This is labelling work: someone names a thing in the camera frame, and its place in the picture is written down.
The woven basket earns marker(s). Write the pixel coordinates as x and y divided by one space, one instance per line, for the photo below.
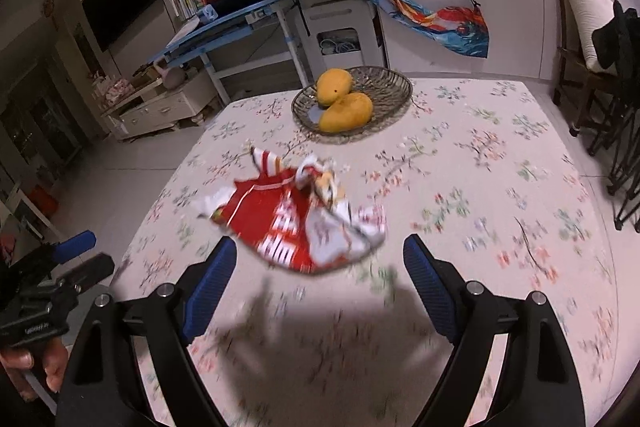
385 92

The wooden chair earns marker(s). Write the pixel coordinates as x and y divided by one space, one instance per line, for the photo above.
562 57

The white pillow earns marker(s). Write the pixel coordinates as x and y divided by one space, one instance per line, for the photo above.
582 7

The colourful hanging bag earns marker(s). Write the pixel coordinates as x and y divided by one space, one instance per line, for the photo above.
425 14

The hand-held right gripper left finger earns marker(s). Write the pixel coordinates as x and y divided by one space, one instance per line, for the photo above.
212 287

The dark display cabinet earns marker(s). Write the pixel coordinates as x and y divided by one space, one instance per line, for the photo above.
40 122

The black folding chair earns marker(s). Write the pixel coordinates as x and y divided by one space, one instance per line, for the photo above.
625 132

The table with floral cloth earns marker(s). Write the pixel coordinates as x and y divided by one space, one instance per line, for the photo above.
500 187

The white tissue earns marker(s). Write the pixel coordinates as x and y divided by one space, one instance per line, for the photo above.
210 202

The red snack bag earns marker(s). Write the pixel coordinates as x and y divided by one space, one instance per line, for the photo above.
270 207

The pink patterned box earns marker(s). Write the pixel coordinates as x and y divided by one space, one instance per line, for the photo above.
117 88

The person's left hand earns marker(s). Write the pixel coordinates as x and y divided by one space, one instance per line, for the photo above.
55 362

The yellow mango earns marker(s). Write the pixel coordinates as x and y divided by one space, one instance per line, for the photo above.
334 87
347 114

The blue desk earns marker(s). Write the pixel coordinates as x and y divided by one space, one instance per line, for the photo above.
235 19

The black jacket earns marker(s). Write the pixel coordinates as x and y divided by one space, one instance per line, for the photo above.
615 42

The white paper sheet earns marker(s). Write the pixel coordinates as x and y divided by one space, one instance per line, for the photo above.
187 27

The white bin box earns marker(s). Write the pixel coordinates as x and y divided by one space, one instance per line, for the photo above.
340 14

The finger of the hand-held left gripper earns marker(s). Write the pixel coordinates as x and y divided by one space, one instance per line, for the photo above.
75 245
92 269

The pink jug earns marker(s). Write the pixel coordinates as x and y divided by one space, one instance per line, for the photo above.
172 77

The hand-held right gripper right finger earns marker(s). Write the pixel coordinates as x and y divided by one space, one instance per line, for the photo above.
430 292

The white television cabinet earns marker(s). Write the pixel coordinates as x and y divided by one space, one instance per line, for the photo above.
160 107

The red plastic object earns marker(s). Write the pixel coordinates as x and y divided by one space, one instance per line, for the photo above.
42 202

